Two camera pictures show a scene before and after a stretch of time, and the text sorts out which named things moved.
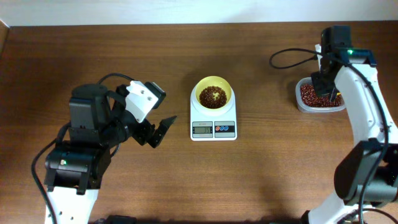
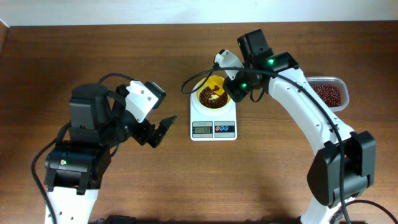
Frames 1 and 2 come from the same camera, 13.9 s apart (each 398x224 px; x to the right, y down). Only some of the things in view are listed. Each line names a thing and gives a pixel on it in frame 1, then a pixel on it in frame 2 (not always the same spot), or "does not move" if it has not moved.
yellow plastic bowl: [212, 92] does not move
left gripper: [142, 137] does not move
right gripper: [320, 89] -> [237, 93]
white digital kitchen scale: [217, 124] does not move
